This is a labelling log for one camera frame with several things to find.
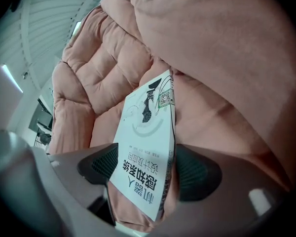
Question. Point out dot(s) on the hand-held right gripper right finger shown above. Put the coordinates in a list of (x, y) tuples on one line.
[(199, 174)]

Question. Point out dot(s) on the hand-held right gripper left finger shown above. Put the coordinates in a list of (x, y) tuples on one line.
[(98, 164)]

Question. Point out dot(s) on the pink padded sofa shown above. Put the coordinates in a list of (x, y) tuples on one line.
[(212, 58)]

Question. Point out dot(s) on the white book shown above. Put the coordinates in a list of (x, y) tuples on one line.
[(148, 132)]

